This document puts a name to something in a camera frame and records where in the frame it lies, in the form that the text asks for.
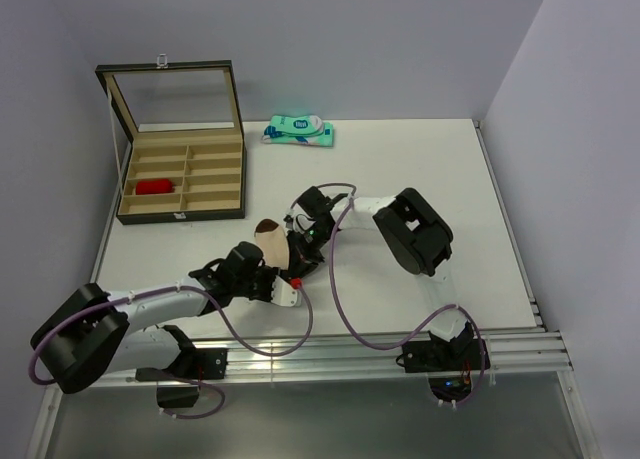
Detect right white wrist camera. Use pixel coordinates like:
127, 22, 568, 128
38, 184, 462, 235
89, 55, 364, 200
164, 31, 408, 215
283, 210, 295, 231

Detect beige brown striped sock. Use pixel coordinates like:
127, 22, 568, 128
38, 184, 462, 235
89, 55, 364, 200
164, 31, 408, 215
254, 219, 290, 270

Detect aluminium front rail frame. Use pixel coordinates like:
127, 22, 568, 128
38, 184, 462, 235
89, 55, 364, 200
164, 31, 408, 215
24, 121, 601, 459

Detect teal patterned folded socks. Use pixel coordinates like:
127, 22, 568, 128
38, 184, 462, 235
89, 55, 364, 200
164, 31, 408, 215
261, 115, 334, 147

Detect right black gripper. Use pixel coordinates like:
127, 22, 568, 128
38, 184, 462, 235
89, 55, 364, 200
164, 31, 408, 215
288, 224, 336, 279

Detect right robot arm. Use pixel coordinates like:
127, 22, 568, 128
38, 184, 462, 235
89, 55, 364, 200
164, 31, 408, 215
284, 184, 477, 369

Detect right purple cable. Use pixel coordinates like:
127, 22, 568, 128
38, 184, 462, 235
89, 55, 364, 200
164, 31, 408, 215
287, 181, 486, 408

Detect black compartment organizer box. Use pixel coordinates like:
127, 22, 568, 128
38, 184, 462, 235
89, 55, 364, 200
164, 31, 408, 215
95, 55, 247, 225

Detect red sock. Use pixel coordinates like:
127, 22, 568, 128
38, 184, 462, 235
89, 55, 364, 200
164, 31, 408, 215
135, 178, 175, 196

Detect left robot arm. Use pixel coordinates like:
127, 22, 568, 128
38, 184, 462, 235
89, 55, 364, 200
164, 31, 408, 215
30, 241, 284, 394

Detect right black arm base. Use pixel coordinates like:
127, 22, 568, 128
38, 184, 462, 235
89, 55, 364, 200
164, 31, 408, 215
395, 339, 491, 403

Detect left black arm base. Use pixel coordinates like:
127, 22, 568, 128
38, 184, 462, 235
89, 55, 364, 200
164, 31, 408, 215
134, 348, 228, 418

